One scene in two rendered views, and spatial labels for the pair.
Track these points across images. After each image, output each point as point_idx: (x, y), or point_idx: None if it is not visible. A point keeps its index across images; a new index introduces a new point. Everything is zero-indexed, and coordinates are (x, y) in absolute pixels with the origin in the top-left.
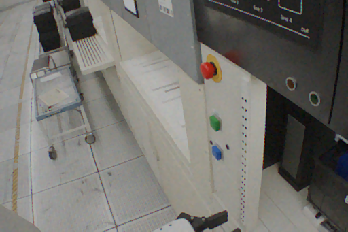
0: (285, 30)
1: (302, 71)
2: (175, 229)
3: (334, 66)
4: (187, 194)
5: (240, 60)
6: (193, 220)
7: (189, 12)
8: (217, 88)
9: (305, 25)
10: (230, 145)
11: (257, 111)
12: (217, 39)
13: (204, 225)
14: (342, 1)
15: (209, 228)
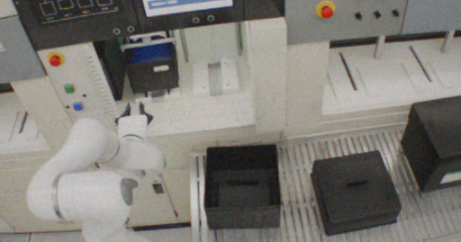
0: (105, 13)
1: (120, 22)
2: (123, 121)
3: (134, 13)
4: None
5: (79, 40)
6: (122, 116)
7: (26, 38)
8: (63, 67)
9: (115, 6)
10: (85, 93)
11: (95, 58)
12: (57, 40)
13: (128, 114)
14: None
15: (130, 114)
